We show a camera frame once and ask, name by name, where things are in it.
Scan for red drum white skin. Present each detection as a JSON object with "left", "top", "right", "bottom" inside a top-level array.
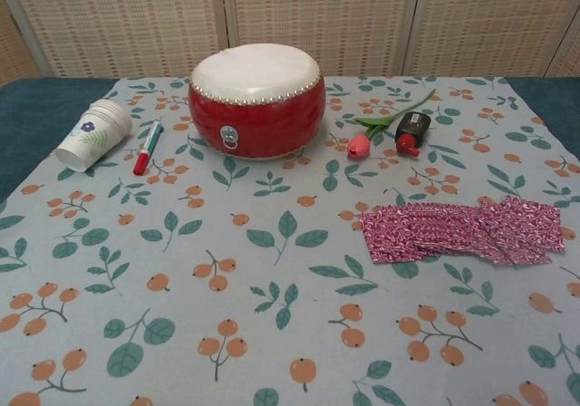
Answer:
[{"left": 188, "top": 45, "right": 328, "bottom": 160}]

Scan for pink artificial tulip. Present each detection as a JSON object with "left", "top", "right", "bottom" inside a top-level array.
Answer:
[{"left": 346, "top": 88, "right": 438, "bottom": 160}]

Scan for floral print tablecloth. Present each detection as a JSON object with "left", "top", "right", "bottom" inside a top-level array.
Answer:
[{"left": 0, "top": 75, "right": 580, "bottom": 406}]

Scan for dark bottle red cap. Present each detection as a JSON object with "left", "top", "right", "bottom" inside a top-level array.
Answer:
[{"left": 394, "top": 111, "right": 430, "bottom": 158}]

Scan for red capped white marker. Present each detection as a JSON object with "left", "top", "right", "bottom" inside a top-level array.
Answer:
[{"left": 131, "top": 120, "right": 165, "bottom": 176}]

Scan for woven folding screen panel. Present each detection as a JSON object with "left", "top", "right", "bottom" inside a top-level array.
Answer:
[
  {"left": 220, "top": 0, "right": 419, "bottom": 79},
  {"left": 414, "top": 0, "right": 580, "bottom": 81},
  {"left": 0, "top": 0, "right": 224, "bottom": 88}
]

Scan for nested white paper cups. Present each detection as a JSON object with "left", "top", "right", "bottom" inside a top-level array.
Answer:
[{"left": 90, "top": 98, "right": 133, "bottom": 142}]

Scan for flower print paper cup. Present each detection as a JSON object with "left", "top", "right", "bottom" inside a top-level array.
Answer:
[{"left": 54, "top": 105, "right": 122, "bottom": 174}]

